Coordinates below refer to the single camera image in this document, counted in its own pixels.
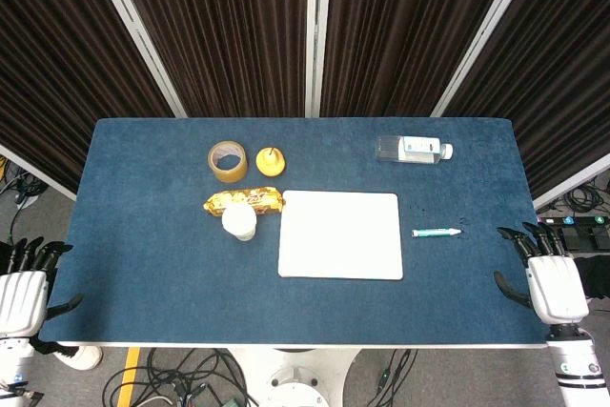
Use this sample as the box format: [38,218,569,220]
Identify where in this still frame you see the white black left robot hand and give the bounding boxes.
[0,237,84,337]

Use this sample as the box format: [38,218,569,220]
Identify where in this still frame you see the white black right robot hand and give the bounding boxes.
[493,221,590,326]

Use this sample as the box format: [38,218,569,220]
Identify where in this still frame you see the teal and white pen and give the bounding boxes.
[411,226,463,238]

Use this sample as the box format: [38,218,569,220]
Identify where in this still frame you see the white rectangular board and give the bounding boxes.
[277,190,404,280]

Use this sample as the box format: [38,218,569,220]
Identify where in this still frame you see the person leg in black trousers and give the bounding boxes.
[571,254,610,301]

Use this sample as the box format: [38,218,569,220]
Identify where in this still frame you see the black foot pedals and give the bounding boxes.
[559,224,610,252]

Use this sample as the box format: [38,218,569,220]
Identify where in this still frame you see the white shoe with black sock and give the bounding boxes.
[31,337,104,371]

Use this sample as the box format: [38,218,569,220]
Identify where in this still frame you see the yellow floor tape strip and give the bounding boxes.
[117,347,143,407]

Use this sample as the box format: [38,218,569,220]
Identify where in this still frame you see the blue felt table mat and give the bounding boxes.
[37,116,561,345]

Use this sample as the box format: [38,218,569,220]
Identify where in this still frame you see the clear plastic water bottle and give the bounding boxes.
[375,134,455,165]

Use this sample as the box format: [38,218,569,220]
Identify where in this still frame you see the dark pleated partition panel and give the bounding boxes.
[431,0,610,211]
[308,0,542,118]
[85,0,318,118]
[0,0,187,201]

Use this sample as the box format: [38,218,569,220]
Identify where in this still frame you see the white plastic cup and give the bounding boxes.
[221,204,259,242]

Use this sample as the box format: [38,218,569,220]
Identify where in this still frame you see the golden snack packet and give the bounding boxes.
[203,187,286,216]

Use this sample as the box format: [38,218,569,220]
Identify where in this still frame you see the brown packing tape roll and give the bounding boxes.
[207,140,249,184]

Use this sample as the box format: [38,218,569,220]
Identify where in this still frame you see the yellow pear toy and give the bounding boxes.
[255,146,287,177]

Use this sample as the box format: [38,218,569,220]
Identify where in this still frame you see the tangled black floor cables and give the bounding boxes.
[0,158,47,211]
[538,176,610,217]

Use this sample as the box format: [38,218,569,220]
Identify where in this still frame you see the black floor cable bundle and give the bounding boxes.
[102,348,258,407]

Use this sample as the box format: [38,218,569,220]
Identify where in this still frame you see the black cable with green light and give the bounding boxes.
[371,348,416,398]

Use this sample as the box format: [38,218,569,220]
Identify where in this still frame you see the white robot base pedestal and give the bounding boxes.
[228,347,363,407]

